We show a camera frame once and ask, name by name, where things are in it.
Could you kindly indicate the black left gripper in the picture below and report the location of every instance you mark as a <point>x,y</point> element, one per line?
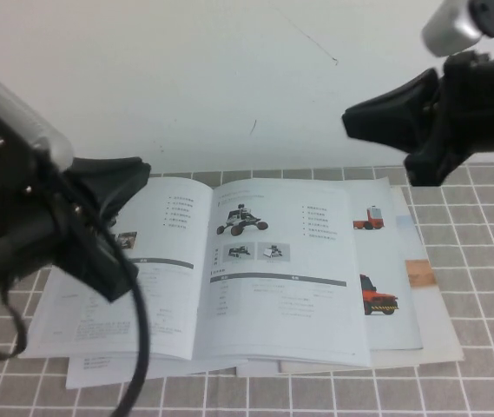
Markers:
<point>25,252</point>

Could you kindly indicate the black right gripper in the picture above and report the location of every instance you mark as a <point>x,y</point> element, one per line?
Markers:
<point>481,108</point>

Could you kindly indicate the grey checkered tablecloth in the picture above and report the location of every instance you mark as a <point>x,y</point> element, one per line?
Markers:
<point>489,260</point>

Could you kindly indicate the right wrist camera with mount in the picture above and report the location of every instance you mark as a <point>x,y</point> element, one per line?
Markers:
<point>446,26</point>

